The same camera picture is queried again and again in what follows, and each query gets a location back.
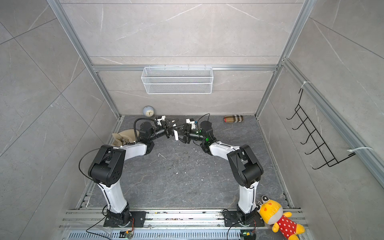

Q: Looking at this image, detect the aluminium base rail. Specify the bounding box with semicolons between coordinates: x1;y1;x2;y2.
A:
57;208;283;240

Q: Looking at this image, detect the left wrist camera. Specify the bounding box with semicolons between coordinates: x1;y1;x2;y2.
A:
157;116;166;125

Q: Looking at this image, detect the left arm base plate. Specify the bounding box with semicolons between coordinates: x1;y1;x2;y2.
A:
103;211;147;228

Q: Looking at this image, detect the white wire mesh basket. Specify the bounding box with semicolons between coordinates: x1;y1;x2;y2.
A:
141;66;214;95

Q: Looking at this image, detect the black wall hook rack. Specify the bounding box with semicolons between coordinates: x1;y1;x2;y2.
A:
287;89;356;170

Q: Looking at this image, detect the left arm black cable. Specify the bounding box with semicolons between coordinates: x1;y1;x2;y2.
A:
133;117;157;142

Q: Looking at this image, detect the plaid striped slipper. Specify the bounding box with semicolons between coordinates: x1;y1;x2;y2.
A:
224;115;244;123

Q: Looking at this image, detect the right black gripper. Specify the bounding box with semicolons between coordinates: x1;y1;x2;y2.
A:
173;124;207;145

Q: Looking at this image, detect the yellow plush toy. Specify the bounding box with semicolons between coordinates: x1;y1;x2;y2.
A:
256;195;306;240

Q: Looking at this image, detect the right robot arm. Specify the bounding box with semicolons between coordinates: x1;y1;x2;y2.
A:
174;121;264;225

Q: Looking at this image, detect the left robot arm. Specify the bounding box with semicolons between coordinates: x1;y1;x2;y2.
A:
88;116;177;226

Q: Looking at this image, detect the white remote control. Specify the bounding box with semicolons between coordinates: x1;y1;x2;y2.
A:
173;130;179;141

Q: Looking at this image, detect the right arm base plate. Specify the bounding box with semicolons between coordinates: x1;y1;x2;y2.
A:
222;209;265;228

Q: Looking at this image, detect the beige cap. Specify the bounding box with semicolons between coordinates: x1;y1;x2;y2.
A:
112;129;140;147

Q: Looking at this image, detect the small round grey clock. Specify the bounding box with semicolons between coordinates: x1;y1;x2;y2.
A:
143;106;155;118

